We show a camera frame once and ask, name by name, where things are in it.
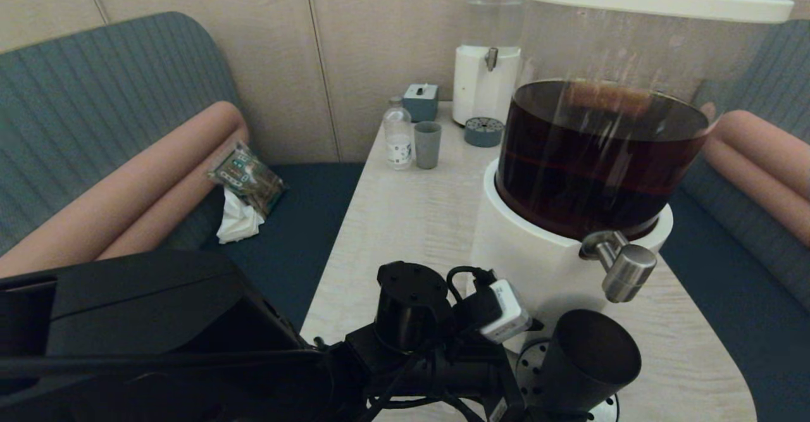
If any black plastic cup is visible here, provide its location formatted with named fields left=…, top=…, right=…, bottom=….
left=525, top=310, right=642, bottom=422

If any large silver dispenser tap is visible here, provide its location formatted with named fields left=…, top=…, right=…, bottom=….
left=579, top=230, right=658, bottom=304

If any grey-green cup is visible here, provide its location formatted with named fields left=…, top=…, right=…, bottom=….
left=414, top=121, right=442, bottom=170

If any large grey perforated drip tray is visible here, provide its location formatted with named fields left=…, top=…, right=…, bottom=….
left=514, top=338, right=620, bottom=422

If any large dispenser with dark tea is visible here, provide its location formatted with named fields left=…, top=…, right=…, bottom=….
left=468, top=0, right=780, bottom=354

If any small grey drip tray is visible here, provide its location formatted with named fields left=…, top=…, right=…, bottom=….
left=464, top=116, right=504, bottom=148

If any clear plastic bottle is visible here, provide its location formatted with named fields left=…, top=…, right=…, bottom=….
left=384, top=96, right=414, bottom=170

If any small white clear dispenser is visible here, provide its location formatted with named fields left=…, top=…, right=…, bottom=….
left=452, top=0, right=533, bottom=128

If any blue-grey tissue box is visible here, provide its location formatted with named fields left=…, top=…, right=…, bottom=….
left=403, top=83, right=439, bottom=123

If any pink cylindrical bolster cushion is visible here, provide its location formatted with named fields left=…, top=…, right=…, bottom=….
left=0, top=100, right=246, bottom=277
left=712, top=109, right=810, bottom=203
left=704, top=135, right=810, bottom=248
left=95, top=126, right=252, bottom=261

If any crumpled white tissue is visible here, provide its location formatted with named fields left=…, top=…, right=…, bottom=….
left=217, top=188, right=266, bottom=245

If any green snack packet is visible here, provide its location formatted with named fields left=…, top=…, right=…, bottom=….
left=208, top=142, right=287, bottom=216

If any teal upholstered bench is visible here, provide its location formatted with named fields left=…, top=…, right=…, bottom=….
left=0, top=11, right=368, bottom=347
left=661, top=18, right=810, bottom=422

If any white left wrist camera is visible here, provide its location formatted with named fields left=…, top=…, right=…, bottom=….
left=479, top=279, right=533, bottom=345

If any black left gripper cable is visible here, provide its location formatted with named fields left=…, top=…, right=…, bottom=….
left=445, top=265, right=498, bottom=304

